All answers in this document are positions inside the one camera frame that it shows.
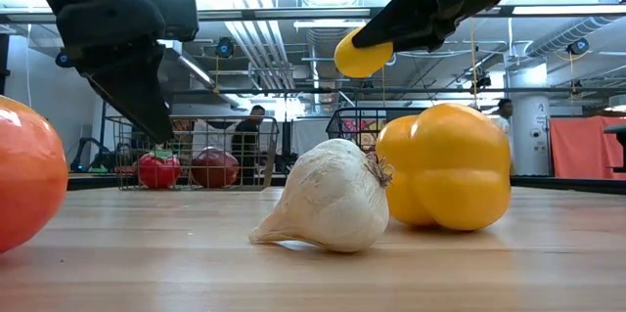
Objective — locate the yellow bell pepper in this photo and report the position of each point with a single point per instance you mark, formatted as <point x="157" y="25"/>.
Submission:
<point x="450" y="165"/>

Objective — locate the yellow lemon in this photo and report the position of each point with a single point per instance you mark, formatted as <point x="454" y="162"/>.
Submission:
<point x="359" y="62"/>

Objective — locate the white garlic bulb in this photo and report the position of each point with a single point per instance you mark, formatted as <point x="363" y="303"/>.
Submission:
<point x="327" y="199"/>

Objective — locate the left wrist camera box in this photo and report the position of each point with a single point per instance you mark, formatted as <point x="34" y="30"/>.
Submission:
<point x="176" y="16"/>

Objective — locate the white round column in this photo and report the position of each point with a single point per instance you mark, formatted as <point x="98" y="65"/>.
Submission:
<point x="530" y="121"/>

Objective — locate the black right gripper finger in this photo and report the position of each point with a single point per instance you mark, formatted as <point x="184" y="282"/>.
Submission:
<point x="406" y="18"/>

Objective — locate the orange hanging cloth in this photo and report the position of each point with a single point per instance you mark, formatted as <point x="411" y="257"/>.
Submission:
<point x="582" y="150"/>

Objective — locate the red tomato with green top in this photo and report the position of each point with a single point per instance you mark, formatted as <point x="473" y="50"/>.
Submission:
<point x="159" y="172"/>

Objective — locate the dark red apple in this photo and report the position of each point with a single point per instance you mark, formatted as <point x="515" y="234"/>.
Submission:
<point x="215" y="167"/>

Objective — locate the orange bell pepper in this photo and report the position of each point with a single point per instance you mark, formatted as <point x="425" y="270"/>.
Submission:
<point x="29" y="175"/>

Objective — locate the person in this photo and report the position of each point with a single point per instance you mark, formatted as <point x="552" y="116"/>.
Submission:
<point x="247" y="141"/>
<point x="505" y="109"/>

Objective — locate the silver ventilation duct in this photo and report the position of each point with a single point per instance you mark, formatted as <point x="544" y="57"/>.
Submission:
<point x="567" y="33"/>

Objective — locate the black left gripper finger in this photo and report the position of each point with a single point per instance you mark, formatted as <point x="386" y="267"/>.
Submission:
<point x="132" y="92"/>

